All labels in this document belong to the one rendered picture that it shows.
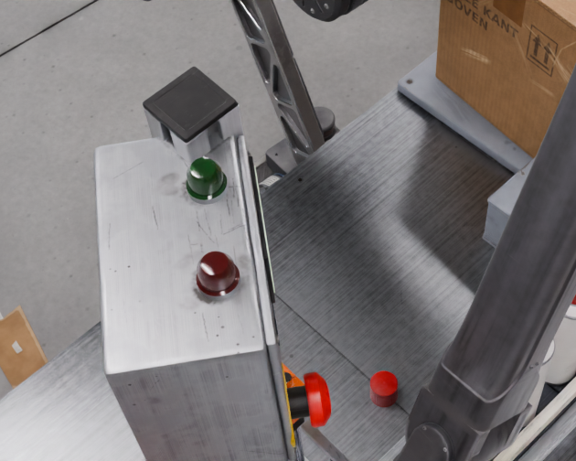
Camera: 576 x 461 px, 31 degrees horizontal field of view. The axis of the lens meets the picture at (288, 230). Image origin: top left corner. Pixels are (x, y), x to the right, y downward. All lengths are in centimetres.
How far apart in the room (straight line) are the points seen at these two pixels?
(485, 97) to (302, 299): 38
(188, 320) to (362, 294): 76
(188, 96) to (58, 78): 216
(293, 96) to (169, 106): 123
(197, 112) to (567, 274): 26
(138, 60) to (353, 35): 57
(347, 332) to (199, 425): 67
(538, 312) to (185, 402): 24
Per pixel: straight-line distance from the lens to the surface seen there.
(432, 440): 78
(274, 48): 186
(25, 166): 267
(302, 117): 192
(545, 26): 130
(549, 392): 125
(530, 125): 143
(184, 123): 66
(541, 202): 69
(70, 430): 133
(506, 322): 73
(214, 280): 60
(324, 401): 73
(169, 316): 61
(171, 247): 64
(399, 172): 147
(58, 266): 247
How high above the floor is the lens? 200
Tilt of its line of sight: 56 degrees down
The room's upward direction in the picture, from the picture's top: 7 degrees counter-clockwise
